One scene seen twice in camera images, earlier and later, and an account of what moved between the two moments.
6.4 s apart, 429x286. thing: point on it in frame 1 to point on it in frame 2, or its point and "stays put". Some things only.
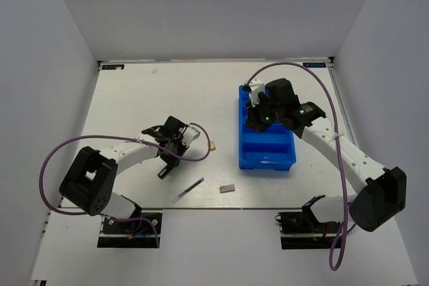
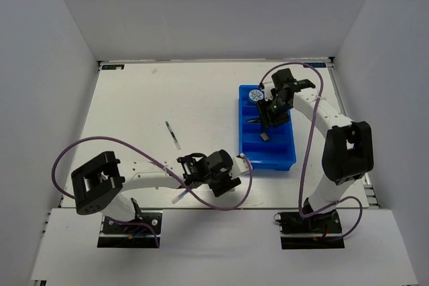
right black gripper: (252, 119) to (263, 107)
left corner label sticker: (112, 67) stays put
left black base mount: (133, 233) stays put
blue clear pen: (180, 196) stays put
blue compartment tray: (273, 147) stays put
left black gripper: (172, 162) to (228, 183)
